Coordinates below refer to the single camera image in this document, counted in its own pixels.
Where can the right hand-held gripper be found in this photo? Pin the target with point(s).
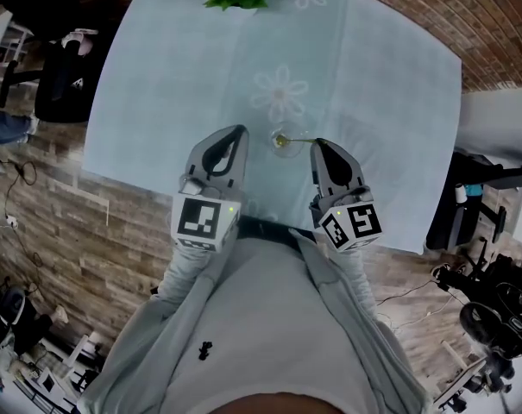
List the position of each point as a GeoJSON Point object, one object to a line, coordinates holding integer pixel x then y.
{"type": "Point", "coordinates": [355, 227]}

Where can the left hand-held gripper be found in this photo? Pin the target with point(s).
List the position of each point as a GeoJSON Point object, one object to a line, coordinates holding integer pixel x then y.
{"type": "Point", "coordinates": [198, 222]}

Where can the clear drinking glass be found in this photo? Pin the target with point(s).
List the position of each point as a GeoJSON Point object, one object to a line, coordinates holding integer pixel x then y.
{"type": "Point", "coordinates": [288, 151]}

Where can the small gold spoon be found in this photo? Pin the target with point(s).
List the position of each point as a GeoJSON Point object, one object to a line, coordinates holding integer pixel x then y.
{"type": "Point", "coordinates": [281, 140]}

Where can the person's left forearm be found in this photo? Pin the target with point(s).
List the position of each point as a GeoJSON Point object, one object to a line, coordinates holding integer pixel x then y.
{"type": "Point", "coordinates": [185, 278]}

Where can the person's right forearm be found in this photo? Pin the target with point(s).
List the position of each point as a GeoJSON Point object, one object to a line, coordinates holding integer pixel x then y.
{"type": "Point", "coordinates": [357, 283]}

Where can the pale blue flowered tablecloth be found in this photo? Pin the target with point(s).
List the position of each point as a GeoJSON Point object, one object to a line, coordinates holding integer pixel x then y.
{"type": "Point", "coordinates": [178, 80]}

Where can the person's leg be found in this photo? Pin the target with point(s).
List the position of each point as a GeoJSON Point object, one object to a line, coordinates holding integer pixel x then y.
{"type": "Point", "coordinates": [265, 230]}
{"type": "Point", "coordinates": [6, 127]}

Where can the black office chair with armrests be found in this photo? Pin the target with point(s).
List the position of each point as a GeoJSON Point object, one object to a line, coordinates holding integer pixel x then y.
{"type": "Point", "coordinates": [450, 214]}

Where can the small white bottle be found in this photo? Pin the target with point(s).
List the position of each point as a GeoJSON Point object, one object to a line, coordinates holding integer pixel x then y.
{"type": "Point", "coordinates": [460, 193]}

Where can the teal object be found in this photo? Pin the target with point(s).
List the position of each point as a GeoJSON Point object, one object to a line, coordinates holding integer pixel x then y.
{"type": "Point", "coordinates": [473, 190]}

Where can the person's torso in grey jacket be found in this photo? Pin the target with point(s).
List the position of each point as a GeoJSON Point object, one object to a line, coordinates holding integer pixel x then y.
{"type": "Point", "coordinates": [265, 317]}

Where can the plain white desk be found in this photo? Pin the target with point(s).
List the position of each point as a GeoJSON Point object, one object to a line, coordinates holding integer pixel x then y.
{"type": "Point", "coordinates": [498, 119]}

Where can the black chair with white mark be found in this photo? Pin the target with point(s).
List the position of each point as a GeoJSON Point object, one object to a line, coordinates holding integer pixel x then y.
{"type": "Point", "coordinates": [62, 93]}

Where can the black round stool seat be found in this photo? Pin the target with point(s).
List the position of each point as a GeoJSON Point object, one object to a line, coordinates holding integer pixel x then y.
{"type": "Point", "coordinates": [478, 322]}

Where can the white power strip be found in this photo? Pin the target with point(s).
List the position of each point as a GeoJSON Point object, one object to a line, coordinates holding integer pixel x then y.
{"type": "Point", "coordinates": [11, 220]}

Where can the small white table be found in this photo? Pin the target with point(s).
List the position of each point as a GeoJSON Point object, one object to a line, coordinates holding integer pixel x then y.
{"type": "Point", "coordinates": [49, 373]}

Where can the white desk with shelf frame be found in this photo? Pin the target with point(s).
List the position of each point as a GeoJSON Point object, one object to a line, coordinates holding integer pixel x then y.
{"type": "Point", "coordinates": [1, 45]}

